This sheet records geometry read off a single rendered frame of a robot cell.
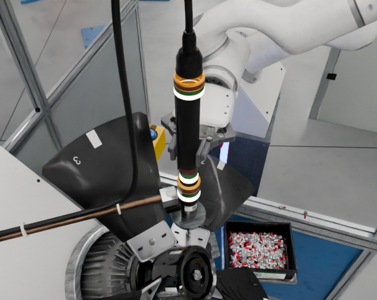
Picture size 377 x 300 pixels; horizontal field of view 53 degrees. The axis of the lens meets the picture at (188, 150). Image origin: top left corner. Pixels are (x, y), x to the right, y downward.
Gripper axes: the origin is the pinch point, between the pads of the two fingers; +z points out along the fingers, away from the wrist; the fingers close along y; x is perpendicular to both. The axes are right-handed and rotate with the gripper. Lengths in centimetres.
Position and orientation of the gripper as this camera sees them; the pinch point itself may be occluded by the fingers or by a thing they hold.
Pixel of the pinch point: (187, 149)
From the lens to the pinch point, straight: 63.8
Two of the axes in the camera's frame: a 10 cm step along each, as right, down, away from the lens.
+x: 0.0, -6.6, -7.5
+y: -9.5, -2.3, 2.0
